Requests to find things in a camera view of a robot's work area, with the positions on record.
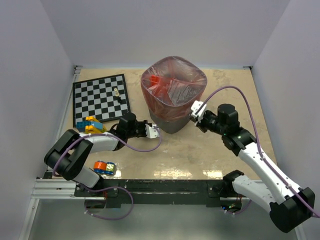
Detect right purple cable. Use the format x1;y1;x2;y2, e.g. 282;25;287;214
197;85;320;218

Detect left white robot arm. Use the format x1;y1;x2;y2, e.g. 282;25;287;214
44;112;159;196

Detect beige chess piece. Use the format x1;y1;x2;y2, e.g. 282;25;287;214
113;88;120;98

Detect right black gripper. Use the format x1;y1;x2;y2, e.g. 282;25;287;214
190;111;227;136

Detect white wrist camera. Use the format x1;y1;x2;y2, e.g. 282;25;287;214
190;100;207;123
145;123;160;139

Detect yellow blue toy blocks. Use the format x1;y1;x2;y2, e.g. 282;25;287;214
75;116;107;134

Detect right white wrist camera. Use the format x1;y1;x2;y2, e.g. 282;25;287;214
190;100;207;123

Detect grey mesh trash bin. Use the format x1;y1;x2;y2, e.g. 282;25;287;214
139;55;208;135

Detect black white chessboard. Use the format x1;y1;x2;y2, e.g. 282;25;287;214
72;74;131;127

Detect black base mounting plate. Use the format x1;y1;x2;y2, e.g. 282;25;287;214
74;179;248;210

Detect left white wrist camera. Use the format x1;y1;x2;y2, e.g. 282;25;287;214
145;123;160;139

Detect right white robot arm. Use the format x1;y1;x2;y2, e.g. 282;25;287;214
190;101;316;233

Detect orange tape roll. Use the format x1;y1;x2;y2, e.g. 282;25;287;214
93;161;107;174

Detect red plastic trash bag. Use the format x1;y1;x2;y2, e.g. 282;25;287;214
139;55;208;122

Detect purple cable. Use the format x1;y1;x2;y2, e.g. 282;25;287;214
197;85;320;218
51;129;163;221

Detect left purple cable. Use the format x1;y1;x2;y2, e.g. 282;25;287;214
51;129;163;221

